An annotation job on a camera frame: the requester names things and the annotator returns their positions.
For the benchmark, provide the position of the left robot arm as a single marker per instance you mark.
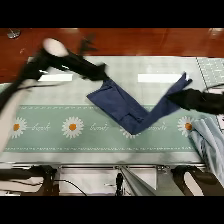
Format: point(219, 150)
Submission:
point(71, 65)

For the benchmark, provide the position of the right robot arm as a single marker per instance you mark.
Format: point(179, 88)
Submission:
point(200, 100)

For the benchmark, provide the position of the pale blue garment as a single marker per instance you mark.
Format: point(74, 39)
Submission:
point(208, 140)

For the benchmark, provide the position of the silver frame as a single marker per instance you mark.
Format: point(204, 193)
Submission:
point(136, 183)

